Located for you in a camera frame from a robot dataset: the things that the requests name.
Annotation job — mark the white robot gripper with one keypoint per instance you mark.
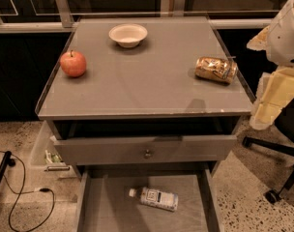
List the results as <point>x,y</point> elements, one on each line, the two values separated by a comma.
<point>284,41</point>

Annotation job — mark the grey drawer cabinet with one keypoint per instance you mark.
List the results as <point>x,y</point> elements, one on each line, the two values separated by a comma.
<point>149,90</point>

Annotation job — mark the white paper bowl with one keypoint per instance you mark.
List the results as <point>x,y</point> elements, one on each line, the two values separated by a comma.
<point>128,35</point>

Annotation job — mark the black floor stand bar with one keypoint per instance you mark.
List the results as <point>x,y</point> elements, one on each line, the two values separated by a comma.
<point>4,163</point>

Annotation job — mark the crushed gold soda can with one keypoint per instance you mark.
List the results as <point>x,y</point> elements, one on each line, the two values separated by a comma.
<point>216,69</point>

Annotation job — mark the metal window frame rail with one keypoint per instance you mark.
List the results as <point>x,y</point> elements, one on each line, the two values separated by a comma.
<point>41,16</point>

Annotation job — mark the round metal drawer knob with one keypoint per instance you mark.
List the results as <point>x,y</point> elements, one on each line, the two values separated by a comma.
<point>147,154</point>

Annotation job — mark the grey top drawer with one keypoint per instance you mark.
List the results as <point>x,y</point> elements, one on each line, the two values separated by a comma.
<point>124,150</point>

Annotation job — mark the clear plastic water bottle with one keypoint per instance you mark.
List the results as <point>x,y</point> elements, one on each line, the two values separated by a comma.
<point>155,198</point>

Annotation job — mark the grey open middle drawer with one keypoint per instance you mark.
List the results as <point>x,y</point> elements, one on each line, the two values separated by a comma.
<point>104,204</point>

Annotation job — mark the red apple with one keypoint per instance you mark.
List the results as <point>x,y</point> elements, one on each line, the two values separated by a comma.
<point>73,63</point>

